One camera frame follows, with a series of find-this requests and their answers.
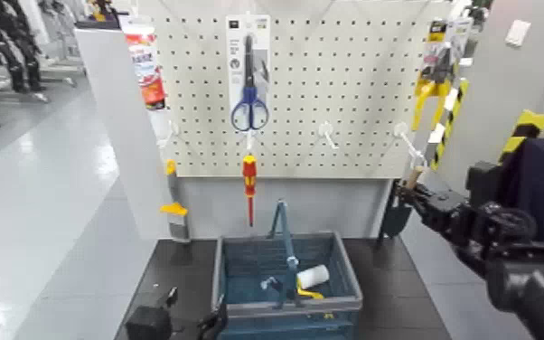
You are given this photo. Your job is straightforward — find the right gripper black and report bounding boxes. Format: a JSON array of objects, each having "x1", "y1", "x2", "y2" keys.
[{"x1": 395, "y1": 182, "x2": 474, "y2": 246}]

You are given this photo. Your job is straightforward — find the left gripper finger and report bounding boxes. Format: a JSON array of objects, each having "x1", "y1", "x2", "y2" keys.
[
  {"x1": 125, "y1": 286, "x2": 179, "y2": 340},
  {"x1": 195, "y1": 294, "x2": 229, "y2": 340}
]

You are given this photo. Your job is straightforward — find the green trowel wooden handle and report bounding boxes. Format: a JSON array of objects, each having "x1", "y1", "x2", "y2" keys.
[{"x1": 379, "y1": 165, "x2": 426, "y2": 240}]

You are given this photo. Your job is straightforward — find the white peg hook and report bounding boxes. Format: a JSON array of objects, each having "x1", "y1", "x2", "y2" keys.
[
  {"x1": 317, "y1": 120, "x2": 340, "y2": 151},
  {"x1": 393, "y1": 122, "x2": 428, "y2": 170},
  {"x1": 156, "y1": 120, "x2": 181, "y2": 151},
  {"x1": 244, "y1": 128, "x2": 258, "y2": 156}
]

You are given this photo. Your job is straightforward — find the yellow black striped corner guard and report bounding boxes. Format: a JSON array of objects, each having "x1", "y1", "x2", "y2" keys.
[{"x1": 492, "y1": 109, "x2": 544, "y2": 167}]

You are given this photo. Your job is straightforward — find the cream perforated pegboard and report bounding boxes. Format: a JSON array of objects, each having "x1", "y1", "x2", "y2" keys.
[{"x1": 150, "y1": 0, "x2": 454, "y2": 181}]

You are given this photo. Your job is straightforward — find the red yellow screwdriver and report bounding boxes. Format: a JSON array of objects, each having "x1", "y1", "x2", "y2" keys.
[{"x1": 241, "y1": 154, "x2": 258, "y2": 228}]

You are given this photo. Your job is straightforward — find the white blister package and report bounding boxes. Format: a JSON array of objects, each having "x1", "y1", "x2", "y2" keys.
[{"x1": 452, "y1": 17, "x2": 474, "y2": 68}]

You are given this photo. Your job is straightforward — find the white side partition panel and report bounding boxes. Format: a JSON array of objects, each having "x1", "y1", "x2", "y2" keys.
[{"x1": 74, "y1": 27, "x2": 178, "y2": 241}]

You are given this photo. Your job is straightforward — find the blue scissors on card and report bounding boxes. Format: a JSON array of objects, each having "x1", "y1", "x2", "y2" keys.
[{"x1": 225, "y1": 15, "x2": 272, "y2": 134}]

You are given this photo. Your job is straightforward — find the red white product package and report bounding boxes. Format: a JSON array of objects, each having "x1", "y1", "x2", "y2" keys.
[{"x1": 122, "y1": 17, "x2": 168, "y2": 112}]

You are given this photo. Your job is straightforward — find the grey metal stand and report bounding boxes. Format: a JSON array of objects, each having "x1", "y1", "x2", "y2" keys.
[{"x1": 39, "y1": 0, "x2": 88, "y2": 89}]

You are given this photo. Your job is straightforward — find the black humanoid robot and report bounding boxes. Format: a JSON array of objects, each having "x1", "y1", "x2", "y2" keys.
[{"x1": 0, "y1": 0, "x2": 48, "y2": 94}]

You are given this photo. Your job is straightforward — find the yellow black machine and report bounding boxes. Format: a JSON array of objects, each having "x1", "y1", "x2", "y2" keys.
[{"x1": 87, "y1": 0, "x2": 121, "y2": 23}]

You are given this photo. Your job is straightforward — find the blue-grey crate with handles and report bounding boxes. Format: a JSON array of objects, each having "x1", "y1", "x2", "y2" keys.
[{"x1": 211, "y1": 199, "x2": 364, "y2": 340}]

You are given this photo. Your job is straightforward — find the yellow black striped post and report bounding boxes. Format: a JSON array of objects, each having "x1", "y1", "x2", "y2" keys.
[{"x1": 426, "y1": 78, "x2": 470, "y2": 173}]

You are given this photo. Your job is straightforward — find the white paint roller yellow handle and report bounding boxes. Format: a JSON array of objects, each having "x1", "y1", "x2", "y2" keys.
[{"x1": 259, "y1": 263, "x2": 331, "y2": 301}]

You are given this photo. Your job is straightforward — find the grey scraper yellow handle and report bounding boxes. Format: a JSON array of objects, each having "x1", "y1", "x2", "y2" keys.
[{"x1": 159, "y1": 158, "x2": 192, "y2": 243}]

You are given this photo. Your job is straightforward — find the yellow handled pliers in package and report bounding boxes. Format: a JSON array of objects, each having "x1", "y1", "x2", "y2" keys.
[{"x1": 410, "y1": 18, "x2": 458, "y2": 133}]

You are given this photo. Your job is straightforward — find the white wall plate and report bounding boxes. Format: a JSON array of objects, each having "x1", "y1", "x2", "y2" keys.
[{"x1": 504, "y1": 19, "x2": 531, "y2": 49}]

